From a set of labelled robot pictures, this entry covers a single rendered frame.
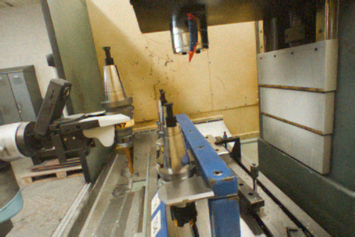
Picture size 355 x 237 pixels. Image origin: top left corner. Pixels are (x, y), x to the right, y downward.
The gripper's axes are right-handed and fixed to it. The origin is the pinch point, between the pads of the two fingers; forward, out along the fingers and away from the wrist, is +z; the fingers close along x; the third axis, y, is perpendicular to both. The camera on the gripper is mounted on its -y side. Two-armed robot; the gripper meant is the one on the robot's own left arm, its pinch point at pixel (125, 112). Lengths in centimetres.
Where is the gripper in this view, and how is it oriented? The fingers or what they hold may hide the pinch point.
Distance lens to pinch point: 42.7
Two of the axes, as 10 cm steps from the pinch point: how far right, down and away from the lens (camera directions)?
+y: 1.5, 9.6, 2.3
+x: 1.1, 2.2, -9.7
